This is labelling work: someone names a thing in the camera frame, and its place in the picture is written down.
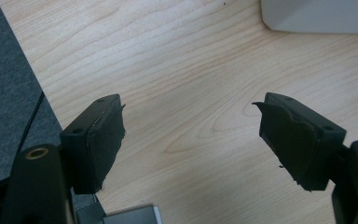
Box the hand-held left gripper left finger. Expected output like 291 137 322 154
0 93 127 224

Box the white box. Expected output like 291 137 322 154
259 0 358 35

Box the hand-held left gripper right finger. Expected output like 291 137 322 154
252 91 358 224

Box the thin black cable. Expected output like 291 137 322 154
18 91 46 154

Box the grey metal bracket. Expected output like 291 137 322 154
74 202 164 224

